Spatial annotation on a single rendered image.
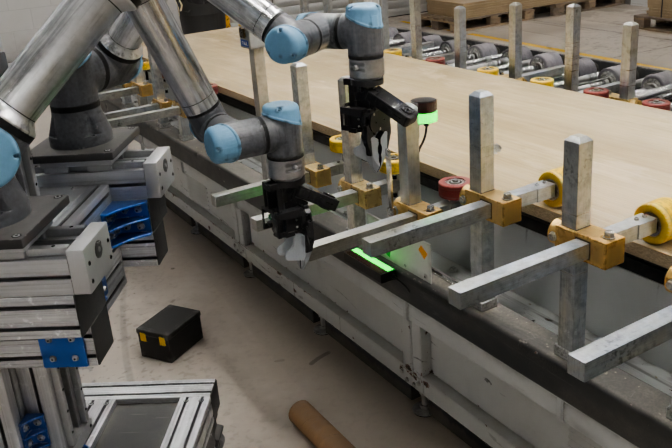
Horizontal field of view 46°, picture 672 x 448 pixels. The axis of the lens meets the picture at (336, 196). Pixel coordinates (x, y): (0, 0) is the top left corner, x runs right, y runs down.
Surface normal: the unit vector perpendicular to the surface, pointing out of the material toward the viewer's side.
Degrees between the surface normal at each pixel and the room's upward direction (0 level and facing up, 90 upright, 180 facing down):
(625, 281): 90
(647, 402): 0
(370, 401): 0
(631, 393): 0
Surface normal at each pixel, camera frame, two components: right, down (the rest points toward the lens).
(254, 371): -0.07, -0.93
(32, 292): -0.05, 0.36
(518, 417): -0.85, 0.24
